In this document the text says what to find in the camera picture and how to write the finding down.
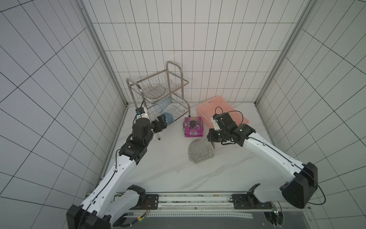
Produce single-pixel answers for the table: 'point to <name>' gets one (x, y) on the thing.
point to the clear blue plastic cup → (160, 106)
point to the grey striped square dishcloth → (200, 150)
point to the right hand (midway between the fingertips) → (201, 137)
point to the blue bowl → (169, 118)
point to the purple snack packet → (193, 126)
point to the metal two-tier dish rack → (172, 78)
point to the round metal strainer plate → (154, 91)
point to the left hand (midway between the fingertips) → (157, 120)
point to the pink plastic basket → (216, 105)
